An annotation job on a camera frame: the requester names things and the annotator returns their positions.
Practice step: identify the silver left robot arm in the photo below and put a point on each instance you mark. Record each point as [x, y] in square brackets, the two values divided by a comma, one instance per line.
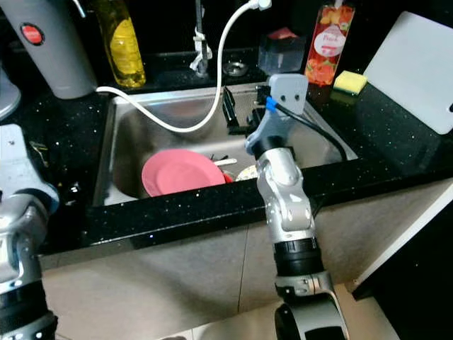
[21, 248]

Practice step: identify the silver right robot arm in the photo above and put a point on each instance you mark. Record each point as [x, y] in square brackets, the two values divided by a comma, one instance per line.
[287, 202]

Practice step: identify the round metal counter fitting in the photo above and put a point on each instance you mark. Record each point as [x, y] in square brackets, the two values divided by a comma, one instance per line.
[235, 69]

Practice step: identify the clear container with pink lid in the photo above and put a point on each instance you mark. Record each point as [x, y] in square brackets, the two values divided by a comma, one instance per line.
[282, 53]

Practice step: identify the yellow patterned plate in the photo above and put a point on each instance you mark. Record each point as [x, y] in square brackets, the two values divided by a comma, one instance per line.
[248, 173]

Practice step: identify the small red dish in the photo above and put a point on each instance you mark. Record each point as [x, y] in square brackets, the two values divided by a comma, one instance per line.
[227, 178]

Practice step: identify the metal sink faucet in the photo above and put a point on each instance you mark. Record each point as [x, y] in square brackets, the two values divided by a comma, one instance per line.
[201, 44]

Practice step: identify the pink plate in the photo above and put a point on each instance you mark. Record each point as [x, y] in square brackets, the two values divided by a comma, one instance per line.
[180, 173]

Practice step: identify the red peach dish soap bottle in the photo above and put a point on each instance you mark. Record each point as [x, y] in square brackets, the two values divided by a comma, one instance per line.
[329, 42]

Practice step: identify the yellow sponge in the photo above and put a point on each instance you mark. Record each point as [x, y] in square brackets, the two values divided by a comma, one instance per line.
[350, 81]

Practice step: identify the stainless steel sink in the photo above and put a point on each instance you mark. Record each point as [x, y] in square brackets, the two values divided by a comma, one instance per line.
[141, 124]

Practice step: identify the yellow oil bottle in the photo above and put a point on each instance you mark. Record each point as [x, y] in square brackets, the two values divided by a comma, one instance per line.
[127, 49]

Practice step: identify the white cutting board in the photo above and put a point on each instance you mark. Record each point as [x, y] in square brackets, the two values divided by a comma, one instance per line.
[414, 71]

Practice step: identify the white rounded appliance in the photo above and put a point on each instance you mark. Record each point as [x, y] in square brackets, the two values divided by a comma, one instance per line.
[8, 92]

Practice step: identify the grey thermos with red logo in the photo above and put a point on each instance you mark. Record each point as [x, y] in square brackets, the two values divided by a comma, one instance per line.
[53, 53]

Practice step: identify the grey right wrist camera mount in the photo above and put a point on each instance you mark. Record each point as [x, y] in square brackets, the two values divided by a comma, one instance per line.
[290, 88]

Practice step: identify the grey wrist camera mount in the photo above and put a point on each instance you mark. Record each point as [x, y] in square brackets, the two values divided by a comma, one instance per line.
[18, 159]
[290, 88]

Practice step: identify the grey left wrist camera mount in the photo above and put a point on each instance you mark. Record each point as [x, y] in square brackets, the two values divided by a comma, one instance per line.
[18, 159]

